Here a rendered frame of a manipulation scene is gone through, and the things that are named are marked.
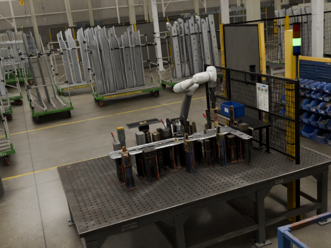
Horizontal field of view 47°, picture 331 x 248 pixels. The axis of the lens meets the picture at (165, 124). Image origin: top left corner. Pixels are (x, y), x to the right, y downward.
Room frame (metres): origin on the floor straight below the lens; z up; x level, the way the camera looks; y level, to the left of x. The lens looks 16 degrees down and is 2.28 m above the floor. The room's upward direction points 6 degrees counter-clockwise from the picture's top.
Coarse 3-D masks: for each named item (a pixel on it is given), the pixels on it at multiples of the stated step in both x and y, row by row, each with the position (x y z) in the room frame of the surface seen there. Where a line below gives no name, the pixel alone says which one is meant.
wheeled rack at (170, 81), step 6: (180, 30) 12.27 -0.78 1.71; (216, 30) 12.04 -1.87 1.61; (156, 36) 11.83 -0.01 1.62; (162, 36) 11.64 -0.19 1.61; (168, 36) 11.45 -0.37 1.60; (174, 36) 11.38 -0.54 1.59; (156, 54) 11.93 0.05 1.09; (168, 54) 11.08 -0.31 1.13; (186, 54) 12.28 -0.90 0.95; (168, 60) 11.08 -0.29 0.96; (222, 72) 11.84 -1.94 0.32; (162, 78) 11.71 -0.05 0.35; (168, 78) 12.06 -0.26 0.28; (174, 78) 11.60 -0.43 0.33; (186, 78) 11.62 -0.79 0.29; (192, 78) 11.43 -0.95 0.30; (222, 78) 11.81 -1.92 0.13; (162, 84) 11.88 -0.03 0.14; (168, 84) 11.21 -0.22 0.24; (174, 84) 11.09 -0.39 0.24
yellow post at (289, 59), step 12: (288, 36) 3.65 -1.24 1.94; (288, 48) 3.65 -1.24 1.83; (288, 60) 3.66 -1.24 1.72; (288, 72) 3.66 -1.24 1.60; (288, 84) 3.66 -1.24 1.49; (288, 96) 3.66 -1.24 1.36; (288, 108) 3.67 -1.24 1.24; (288, 192) 3.68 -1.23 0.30; (288, 204) 3.69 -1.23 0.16; (300, 216) 3.67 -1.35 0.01
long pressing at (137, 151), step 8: (224, 128) 3.98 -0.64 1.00; (232, 128) 3.96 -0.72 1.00; (192, 136) 3.84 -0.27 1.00; (200, 136) 3.80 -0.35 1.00; (208, 136) 3.77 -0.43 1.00; (144, 144) 3.73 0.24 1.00; (152, 144) 3.72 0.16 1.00; (168, 144) 3.66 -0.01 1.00; (176, 144) 3.66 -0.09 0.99; (112, 152) 3.61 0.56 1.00; (120, 152) 3.58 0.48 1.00; (136, 152) 3.53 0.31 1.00
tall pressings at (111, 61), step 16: (96, 32) 11.03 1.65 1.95; (112, 32) 10.93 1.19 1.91; (128, 32) 11.00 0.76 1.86; (96, 48) 10.53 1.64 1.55; (128, 48) 11.02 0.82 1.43; (96, 64) 10.50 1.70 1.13; (112, 64) 10.55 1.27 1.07; (128, 64) 10.98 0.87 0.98; (96, 80) 10.39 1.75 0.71; (112, 80) 10.57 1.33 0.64; (128, 80) 10.93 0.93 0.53; (144, 80) 11.00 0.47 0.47
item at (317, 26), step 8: (312, 0) 7.49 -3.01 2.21; (320, 0) 7.40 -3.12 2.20; (312, 8) 7.49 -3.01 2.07; (320, 8) 7.40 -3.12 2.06; (312, 16) 7.49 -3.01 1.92; (320, 16) 7.40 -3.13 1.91; (312, 24) 7.49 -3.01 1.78; (320, 24) 7.40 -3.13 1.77; (312, 32) 7.49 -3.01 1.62; (320, 32) 7.40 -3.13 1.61; (312, 40) 7.49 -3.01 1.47; (320, 40) 7.40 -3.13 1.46; (312, 48) 7.49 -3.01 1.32; (320, 48) 7.40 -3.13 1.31; (312, 56) 7.49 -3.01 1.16; (320, 56) 7.40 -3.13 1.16
